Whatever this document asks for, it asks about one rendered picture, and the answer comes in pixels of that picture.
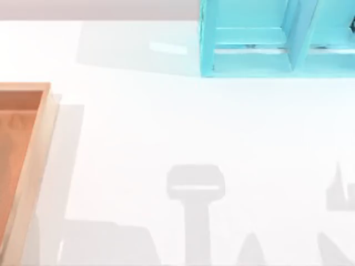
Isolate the shallow salmon-coloured box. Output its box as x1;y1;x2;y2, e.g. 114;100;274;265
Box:
0;82;60;266

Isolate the light blue rack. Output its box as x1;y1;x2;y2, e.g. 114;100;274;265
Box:
199;0;355;79

